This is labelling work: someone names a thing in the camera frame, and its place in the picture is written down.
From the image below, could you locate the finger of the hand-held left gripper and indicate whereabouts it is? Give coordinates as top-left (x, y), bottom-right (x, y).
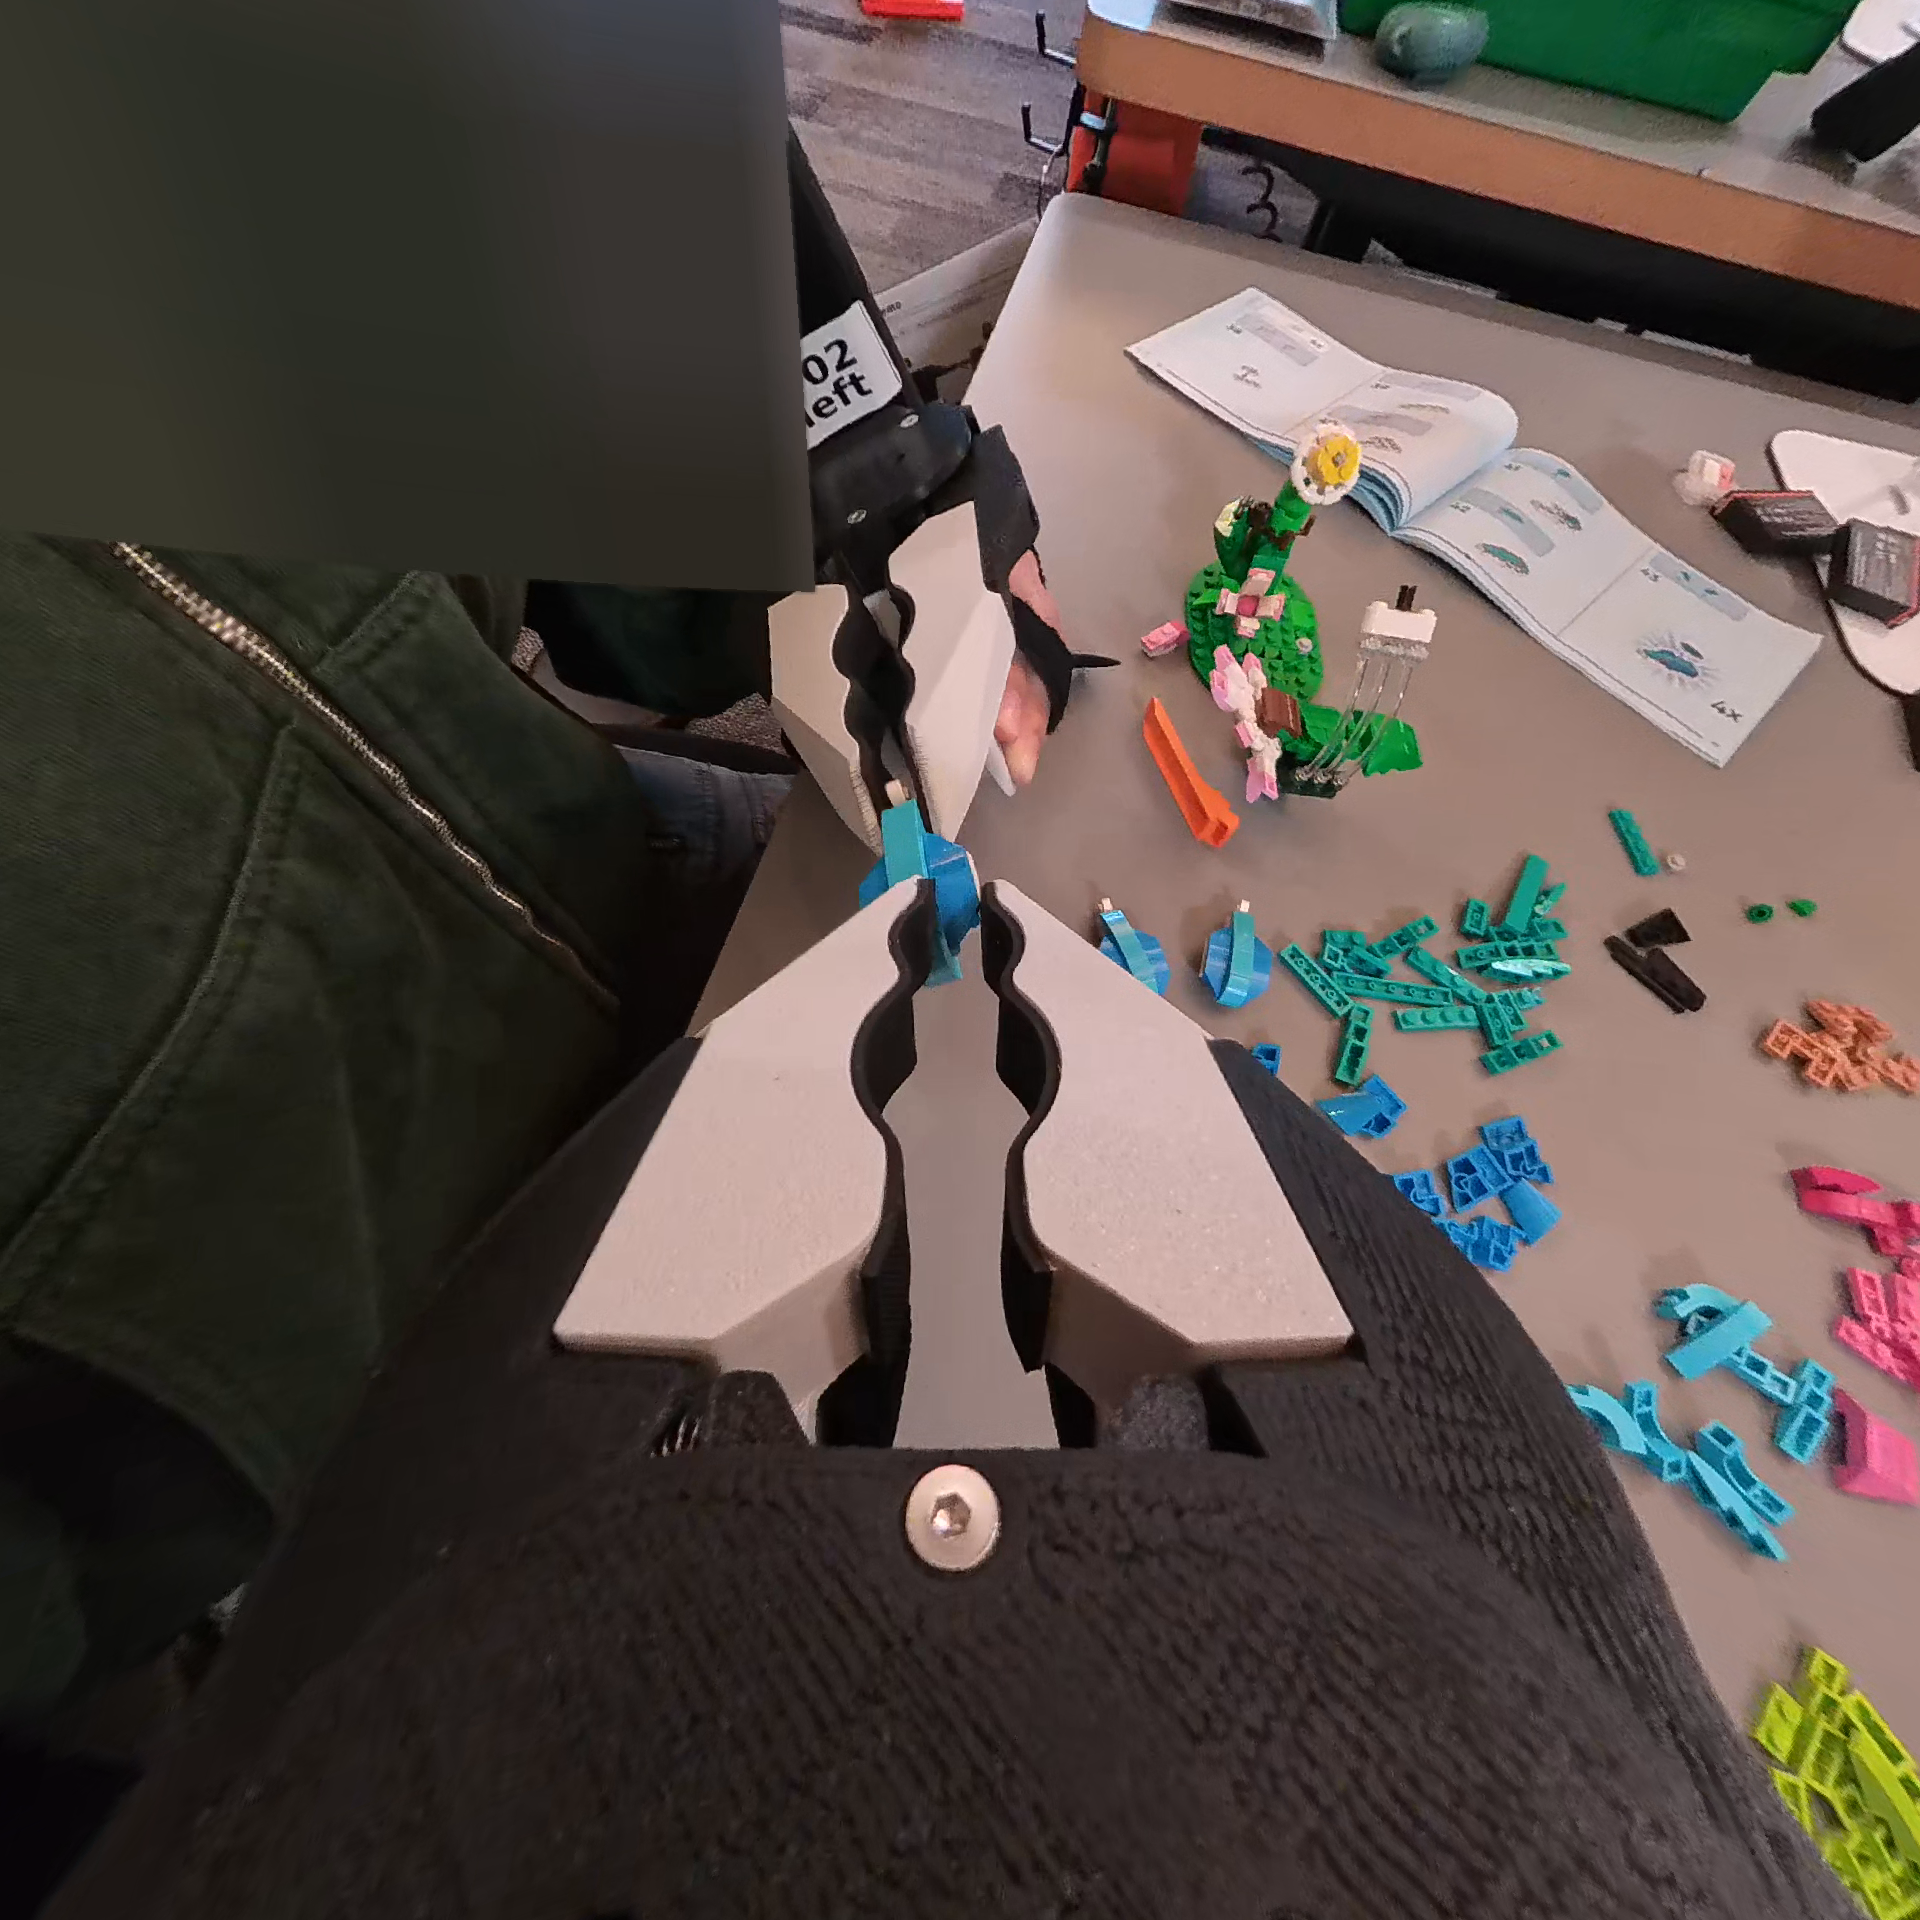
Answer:
top-left (885, 503), bottom-right (1025, 843)
top-left (768, 577), bottom-right (920, 858)

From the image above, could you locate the green plastic bin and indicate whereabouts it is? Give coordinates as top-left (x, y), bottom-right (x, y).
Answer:
top-left (1336, 0), bottom-right (1861, 124)

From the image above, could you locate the long black lego piece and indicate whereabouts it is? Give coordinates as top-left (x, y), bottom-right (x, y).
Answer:
top-left (1601, 933), bottom-right (1709, 1017)

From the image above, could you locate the blue lego fish assembly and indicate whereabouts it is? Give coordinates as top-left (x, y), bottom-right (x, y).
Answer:
top-left (1091, 897), bottom-right (1177, 999)
top-left (1199, 898), bottom-right (1277, 1011)
top-left (857, 804), bottom-right (981, 989)

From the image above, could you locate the pile of lime lego pieces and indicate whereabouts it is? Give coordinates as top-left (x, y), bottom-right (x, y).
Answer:
top-left (1750, 1647), bottom-right (1920, 1920)

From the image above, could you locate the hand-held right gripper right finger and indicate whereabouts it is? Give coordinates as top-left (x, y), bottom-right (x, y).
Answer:
top-left (978, 879), bottom-right (1359, 1380)

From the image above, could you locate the wooden table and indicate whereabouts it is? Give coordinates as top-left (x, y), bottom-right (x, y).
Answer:
top-left (1076, 0), bottom-right (1920, 309)

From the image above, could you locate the round dark green object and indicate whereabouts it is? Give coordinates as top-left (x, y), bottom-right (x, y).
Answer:
top-left (1372, 0), bottom-right (1489, 84)

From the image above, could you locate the pile of teal lego pieces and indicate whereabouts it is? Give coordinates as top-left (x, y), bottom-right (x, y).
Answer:
top-left (1277, 855), bottom-right (1575, 1088)

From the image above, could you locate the person's dark green jacket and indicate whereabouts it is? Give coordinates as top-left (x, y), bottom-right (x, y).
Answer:
top-left (0, 531), bottom-right (819, 1771)

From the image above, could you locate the person's blue jeans leg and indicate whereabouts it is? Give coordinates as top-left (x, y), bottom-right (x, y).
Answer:
top-left (616, 742), bottom-right (799, 901)

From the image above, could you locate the green lego flower model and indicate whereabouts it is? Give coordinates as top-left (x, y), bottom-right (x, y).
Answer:
top-left (1181, 424), bottom-right (1441, 805)

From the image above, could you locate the person's left hand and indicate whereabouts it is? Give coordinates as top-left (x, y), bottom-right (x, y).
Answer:
top-left (993, 591), bottom-right (1069, 790)

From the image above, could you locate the orange clamp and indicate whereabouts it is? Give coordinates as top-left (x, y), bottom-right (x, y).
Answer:
top-left (1070, 92), bottom-right (1209, 200)

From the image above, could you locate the pile of light blue pieces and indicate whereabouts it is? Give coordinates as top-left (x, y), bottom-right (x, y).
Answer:
top-left (1568, 1282), bottom-right (1838, 1562)

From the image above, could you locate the small black box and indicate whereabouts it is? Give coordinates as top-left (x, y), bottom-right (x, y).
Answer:
top-left (1826, 518), bottom-right (1920, 630)
top-left (1709, 487), bottom-right (1851, 560)

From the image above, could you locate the pile of blue lego pieces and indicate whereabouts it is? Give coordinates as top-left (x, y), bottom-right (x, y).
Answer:
top-left (1393, 1113), bottom-right (1562, 1276)

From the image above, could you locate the lego instruction booklet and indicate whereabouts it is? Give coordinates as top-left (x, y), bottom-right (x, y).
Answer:
top-left (1127, 290), bottom-right (1823, 770)

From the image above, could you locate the orange lego brick separator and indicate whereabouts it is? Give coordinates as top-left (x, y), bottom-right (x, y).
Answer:
top-left (1140, 697), bottom-right (1242, 852)

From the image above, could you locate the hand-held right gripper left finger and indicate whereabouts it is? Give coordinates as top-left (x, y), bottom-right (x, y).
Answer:
top-left (551, 879), bottom-right (921, 1450)

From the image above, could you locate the large pink lego slope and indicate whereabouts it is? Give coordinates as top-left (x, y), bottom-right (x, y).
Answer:
top-left (1826, 1387), bottom-right (1920, 1505)

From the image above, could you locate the white tray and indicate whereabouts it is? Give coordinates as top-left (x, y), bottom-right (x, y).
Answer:
top-left (1772, 426), bottom-right (1920, 694)

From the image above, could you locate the pile of pink lego pieces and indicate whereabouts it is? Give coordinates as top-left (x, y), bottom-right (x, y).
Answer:
top-left (1789, 1162), bottom-right (1920, 1389)

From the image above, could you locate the white printed paper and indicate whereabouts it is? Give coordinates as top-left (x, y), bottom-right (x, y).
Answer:
top-left (869, 226), bottom-right (1054, 392)

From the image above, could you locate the black device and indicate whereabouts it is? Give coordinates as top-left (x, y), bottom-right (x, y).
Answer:
top-left (1807, 29), bottom-right (1920, 163)

